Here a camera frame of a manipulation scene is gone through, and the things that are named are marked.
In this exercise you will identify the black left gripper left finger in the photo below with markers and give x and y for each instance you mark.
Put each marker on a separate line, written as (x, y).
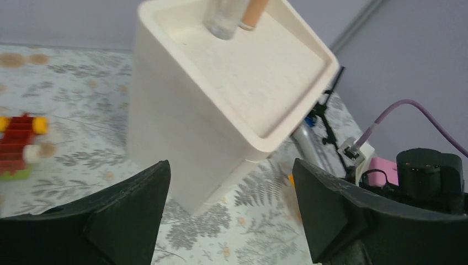
(117, 225)

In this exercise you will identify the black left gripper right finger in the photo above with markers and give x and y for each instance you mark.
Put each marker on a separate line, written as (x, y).
(346, 224)

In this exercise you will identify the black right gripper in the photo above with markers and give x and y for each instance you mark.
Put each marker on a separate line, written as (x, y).
(427, 179)

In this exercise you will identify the orange white cream tube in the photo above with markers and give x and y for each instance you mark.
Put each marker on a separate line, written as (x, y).
(291, 179)

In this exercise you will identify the white drawer organizer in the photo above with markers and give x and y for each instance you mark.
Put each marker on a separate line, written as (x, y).
(216, 109)

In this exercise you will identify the clear bottle black cap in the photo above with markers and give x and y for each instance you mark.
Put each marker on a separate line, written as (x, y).
(223, 17)

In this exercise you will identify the beige foundation bottle grey cap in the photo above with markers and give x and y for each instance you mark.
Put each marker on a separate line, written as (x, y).
(253, 14)

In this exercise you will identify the pink plastic scoop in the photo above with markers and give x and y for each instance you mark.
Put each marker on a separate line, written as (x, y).
(388, 167)

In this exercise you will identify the silver toy microphone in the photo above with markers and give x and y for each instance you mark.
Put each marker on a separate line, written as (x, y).
(308, 145)

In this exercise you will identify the blue toy brick car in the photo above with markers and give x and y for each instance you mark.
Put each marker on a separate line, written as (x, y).
(310, 121)

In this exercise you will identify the red green white brick toy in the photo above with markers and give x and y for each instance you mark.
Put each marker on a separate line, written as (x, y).
(19, 152)

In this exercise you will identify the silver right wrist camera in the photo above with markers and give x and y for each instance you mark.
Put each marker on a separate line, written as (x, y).
(357, 159)

